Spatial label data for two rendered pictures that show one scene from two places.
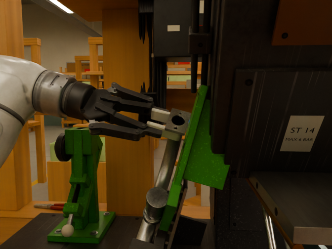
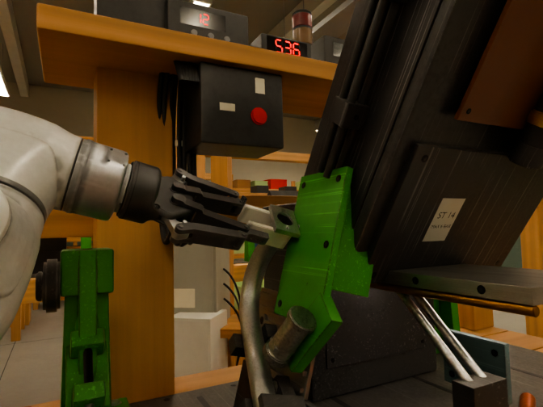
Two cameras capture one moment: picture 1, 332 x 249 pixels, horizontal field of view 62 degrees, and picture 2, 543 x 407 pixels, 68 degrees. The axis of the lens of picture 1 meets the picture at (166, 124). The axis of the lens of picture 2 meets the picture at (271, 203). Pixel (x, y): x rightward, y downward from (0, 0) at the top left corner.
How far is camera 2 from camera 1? 0.31 m
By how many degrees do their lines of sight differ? 34
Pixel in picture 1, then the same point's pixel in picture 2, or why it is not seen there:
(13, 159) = not seen: outside the picture
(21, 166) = not seen: outside the picture
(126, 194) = (133, 365)
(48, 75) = (95, 145)
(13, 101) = (41, 184)
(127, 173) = (136, 328)
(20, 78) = (50, 146)
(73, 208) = (95, 390)
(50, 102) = (106, 189)
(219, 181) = (364, 286)
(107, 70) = not seen: hidden behind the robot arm
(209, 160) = (353, 260)
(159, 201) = (309, 322)
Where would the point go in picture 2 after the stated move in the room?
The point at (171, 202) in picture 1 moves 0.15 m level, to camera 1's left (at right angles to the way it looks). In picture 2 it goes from (334, 317) to (216, 339)
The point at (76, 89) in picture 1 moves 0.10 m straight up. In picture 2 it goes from (146, 171) to (145, 90)
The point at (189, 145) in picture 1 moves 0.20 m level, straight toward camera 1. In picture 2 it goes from (338, 241) to (486, 245)
